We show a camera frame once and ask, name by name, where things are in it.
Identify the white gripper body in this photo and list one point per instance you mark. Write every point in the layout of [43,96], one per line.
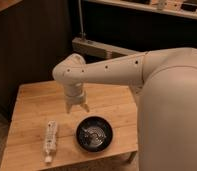
[74,94]

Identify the black ceramic bowl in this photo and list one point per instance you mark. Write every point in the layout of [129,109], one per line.
[94,134]

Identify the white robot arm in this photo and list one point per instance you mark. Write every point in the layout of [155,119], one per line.
[165,83]

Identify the wooden table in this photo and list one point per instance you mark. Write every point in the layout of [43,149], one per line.
[38,103]

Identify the metal pole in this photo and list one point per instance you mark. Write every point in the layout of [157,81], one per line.
[82,32]

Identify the long wooden beam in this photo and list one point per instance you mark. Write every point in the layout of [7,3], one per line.
[100,50]

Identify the upper wooden shelf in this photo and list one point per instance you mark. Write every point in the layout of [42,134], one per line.
[147,8]

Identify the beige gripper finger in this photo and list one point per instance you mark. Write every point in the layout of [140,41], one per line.
[85,107]
[68,108]

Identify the clear plastic bottle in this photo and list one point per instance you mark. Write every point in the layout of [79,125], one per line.
[50,141]

